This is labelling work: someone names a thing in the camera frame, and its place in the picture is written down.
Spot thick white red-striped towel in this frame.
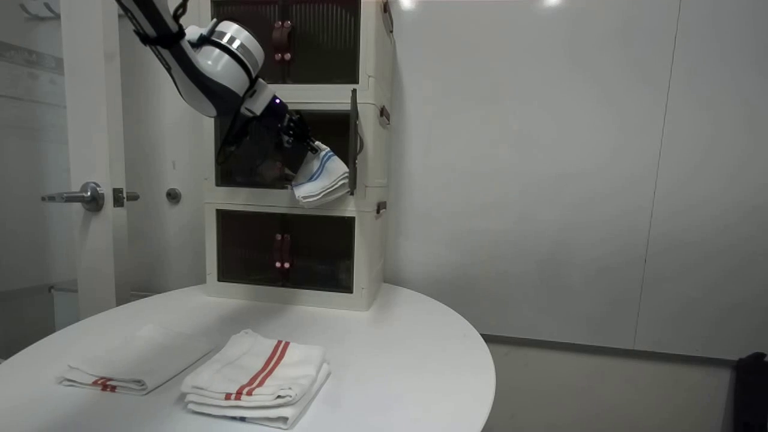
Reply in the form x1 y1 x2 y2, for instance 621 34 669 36
179 329 331 432

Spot white three-tier storage cabinet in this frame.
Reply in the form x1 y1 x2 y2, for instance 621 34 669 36
203 0 397 312

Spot silver door latch plate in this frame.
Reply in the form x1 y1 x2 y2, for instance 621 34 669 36
110 185 143 208

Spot silver door lever handle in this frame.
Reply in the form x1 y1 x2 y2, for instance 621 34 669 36
39 180 109 216

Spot thin white towel red mark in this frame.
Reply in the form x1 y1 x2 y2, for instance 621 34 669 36
56 322 222 396

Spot black case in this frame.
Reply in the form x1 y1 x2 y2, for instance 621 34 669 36
731 350 768 432

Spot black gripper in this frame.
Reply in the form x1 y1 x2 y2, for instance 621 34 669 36
240 94 319 162

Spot white room door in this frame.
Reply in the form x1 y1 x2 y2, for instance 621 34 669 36
0 0 135 358

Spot dark translucent open cabinet door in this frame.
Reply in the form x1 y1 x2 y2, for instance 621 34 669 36
347 83 363 198

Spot white towel with blue stripes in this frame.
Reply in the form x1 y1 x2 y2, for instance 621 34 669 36
289 139 354 211

